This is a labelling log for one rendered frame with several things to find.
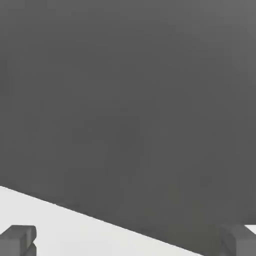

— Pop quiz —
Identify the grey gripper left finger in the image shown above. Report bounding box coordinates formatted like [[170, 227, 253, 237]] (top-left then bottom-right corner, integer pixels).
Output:
[[0, 224, 38, 256]]

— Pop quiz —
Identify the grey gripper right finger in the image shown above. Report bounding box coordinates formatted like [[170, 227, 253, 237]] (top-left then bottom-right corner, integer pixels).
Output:
[[219, 224, 256, 256]]

